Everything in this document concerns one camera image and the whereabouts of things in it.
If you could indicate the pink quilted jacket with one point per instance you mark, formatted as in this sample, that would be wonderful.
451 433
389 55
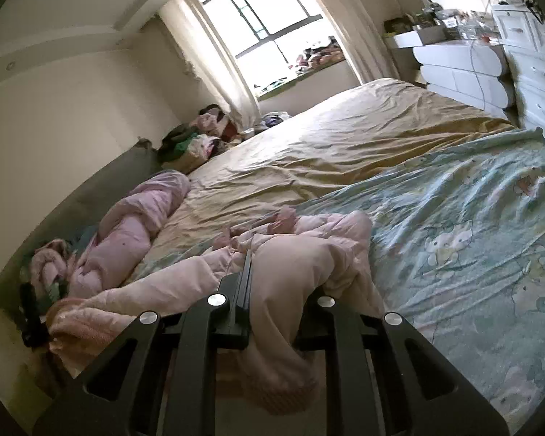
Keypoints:
267 274

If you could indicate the white rounded vanity desk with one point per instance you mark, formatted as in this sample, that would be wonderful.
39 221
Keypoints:
474 73

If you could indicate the rolled pink duvet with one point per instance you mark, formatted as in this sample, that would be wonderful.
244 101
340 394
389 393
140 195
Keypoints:
104 256

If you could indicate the right white curtain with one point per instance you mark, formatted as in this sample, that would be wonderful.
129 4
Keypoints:
360 40

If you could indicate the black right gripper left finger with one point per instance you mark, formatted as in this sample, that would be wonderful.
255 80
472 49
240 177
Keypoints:
158 376

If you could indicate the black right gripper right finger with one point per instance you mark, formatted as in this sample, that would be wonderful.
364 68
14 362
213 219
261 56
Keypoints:
384 378

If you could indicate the beige bed sheet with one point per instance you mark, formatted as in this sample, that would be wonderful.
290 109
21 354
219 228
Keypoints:
345 139

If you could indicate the clothes on window sill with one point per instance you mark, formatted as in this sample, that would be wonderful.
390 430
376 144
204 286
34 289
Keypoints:
324 53

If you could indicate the window with dark frame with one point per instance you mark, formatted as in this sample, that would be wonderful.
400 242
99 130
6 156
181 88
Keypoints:
266 36

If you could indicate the green cartoon print blanket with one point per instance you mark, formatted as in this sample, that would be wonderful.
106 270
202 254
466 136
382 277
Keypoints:
458 248

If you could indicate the white curtain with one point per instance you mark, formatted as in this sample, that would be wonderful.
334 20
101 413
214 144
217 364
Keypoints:
212 61
360 40

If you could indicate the pile of clothes by bed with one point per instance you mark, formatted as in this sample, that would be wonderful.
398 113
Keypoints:
187 147

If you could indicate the left white curtain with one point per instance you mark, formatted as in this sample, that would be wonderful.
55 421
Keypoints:
212 61

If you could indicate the grey upholstered headboard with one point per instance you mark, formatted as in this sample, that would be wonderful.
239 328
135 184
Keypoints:
84 207

